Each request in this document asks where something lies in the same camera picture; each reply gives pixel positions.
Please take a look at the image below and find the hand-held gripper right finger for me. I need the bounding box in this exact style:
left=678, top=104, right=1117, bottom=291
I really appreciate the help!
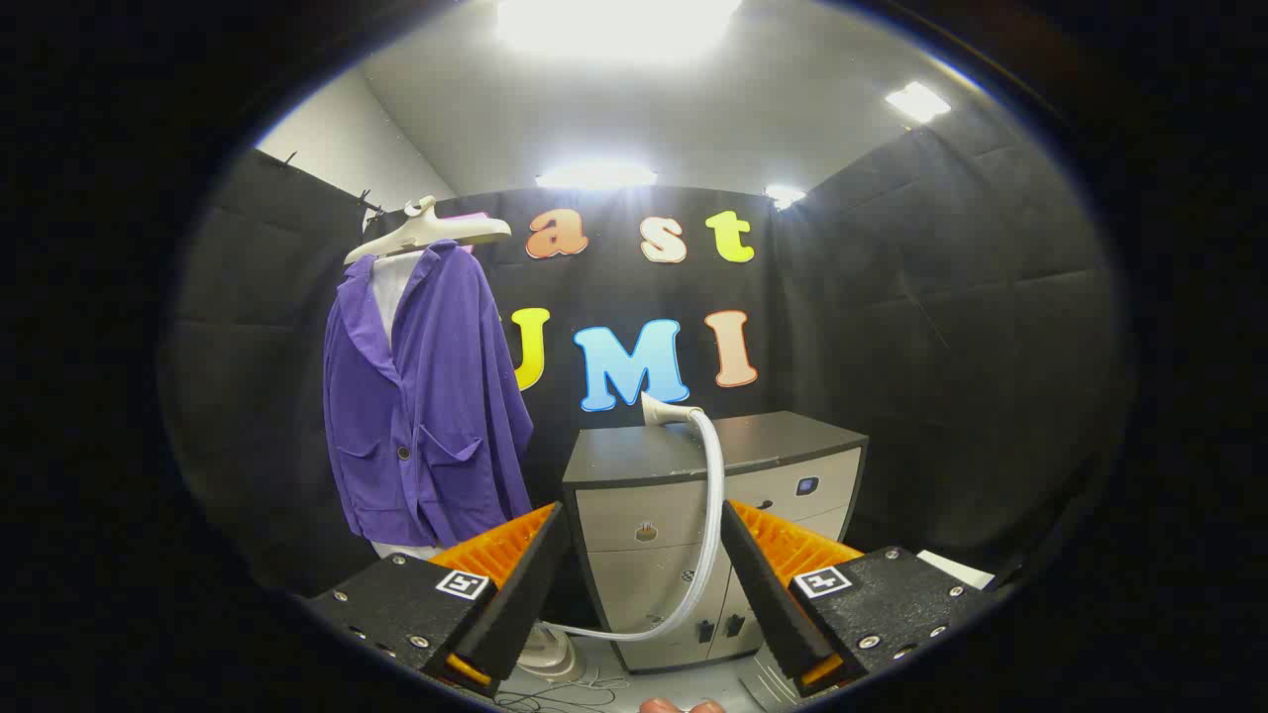
left=720, top=498, right=997, bottom=696

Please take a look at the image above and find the purple jacket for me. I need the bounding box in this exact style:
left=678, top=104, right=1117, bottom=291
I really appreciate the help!
left=323, top=241, right=536, bottom=549

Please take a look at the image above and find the tangle of black cables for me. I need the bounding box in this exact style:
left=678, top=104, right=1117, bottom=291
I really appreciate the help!
left=495, top=671, right=635, bottom=713

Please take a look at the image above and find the white mannequin torso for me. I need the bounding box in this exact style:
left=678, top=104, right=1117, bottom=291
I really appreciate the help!
left=369, top=248, right=444, bottom=562

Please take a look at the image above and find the grey cabinet with black top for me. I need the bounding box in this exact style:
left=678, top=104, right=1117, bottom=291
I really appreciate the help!
left=562, top=411, right=871, bottom=674

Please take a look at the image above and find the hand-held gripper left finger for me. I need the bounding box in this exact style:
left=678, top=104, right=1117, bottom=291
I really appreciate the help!
left=305, top=500, right=573, bottom=694

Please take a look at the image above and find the white clothes hanger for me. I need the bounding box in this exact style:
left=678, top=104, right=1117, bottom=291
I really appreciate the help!
left=344, top=195, right=513, bottom=266

